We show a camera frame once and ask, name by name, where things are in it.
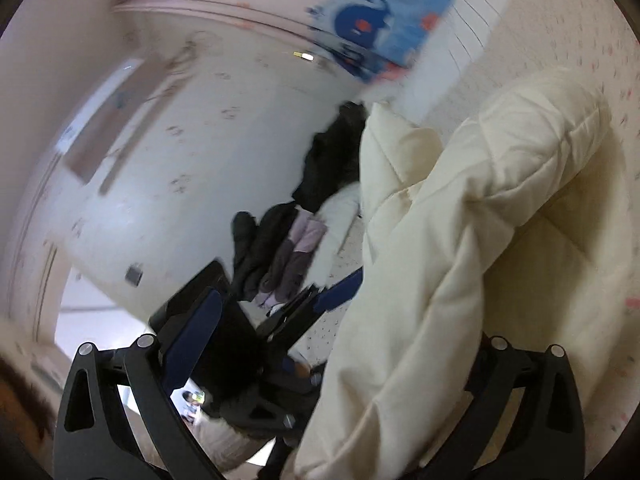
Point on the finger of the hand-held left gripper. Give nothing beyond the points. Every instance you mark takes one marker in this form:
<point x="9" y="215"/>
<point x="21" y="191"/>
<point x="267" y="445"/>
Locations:
<point x="290" y="310"/>
<point x="337" y="292"/>

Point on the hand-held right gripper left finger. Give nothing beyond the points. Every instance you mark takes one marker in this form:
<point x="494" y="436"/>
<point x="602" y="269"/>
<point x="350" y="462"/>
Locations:
<point x="192" y="342"/>

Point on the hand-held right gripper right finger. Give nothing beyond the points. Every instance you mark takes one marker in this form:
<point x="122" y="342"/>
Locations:
<point x="505" y="365"/>

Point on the white quilted coat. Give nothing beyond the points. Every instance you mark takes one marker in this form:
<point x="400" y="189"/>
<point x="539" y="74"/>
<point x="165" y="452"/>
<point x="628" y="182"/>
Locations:
<point x="475" y="260"/>

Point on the purple grey garment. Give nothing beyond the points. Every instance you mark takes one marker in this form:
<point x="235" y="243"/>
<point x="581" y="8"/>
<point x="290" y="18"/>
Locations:
<point x="300" y="250"/>

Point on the black flat object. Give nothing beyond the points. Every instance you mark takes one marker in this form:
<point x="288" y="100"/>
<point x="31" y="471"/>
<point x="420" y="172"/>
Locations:
<point x="200" y="282"/>

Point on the dark grey garment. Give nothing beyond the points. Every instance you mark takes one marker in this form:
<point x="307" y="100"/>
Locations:
<point x="255" y="255"/>

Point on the black jacket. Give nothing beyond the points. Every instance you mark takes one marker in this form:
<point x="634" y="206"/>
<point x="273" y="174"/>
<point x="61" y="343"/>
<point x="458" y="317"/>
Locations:
<point x="330" y="165"/>

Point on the brown wooden furniture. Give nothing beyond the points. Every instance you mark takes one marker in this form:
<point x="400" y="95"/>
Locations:
<point x="25" y="400"/>

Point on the blue whale print bedding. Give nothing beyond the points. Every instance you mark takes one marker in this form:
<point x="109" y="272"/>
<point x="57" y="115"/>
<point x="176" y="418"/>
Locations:
<point x="385" y="20"/>

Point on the cherry print bed sheet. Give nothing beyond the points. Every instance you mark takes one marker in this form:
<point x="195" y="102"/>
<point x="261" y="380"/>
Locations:
<point x="565" y="25"/>

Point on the wall socket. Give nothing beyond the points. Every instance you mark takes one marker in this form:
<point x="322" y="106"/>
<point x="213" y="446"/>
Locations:
<point x="134" y="275"/>

